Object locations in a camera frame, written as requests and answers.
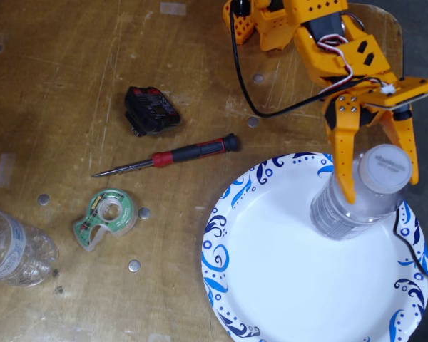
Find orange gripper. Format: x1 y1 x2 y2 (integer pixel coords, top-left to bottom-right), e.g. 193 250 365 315
320 83 421 205

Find vitamin water bottle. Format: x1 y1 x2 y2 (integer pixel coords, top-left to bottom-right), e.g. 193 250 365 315
309 144 414 241

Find clear drinking water bottle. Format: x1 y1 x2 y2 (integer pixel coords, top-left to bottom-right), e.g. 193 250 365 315
0 205 60 288

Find blue floral paper plate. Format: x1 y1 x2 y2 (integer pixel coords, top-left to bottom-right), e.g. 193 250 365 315
201 152 428 342

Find red black screwdriver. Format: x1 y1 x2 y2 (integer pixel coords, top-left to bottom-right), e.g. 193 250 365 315
91 133 240 178

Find black battery pack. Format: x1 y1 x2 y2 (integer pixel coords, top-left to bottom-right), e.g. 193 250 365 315
123 85 182 137

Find clear tape strip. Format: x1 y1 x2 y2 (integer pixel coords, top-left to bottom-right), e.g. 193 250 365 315
159 1 187 16
0 152 17 189

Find green tape dispenser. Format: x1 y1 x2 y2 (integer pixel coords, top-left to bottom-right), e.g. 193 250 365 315
73 188 138 252

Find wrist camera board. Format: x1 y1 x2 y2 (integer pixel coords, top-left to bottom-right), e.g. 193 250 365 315
376 76 428 122

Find white red servo wires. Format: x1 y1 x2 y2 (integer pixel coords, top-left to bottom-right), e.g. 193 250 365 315
315 10 392 96

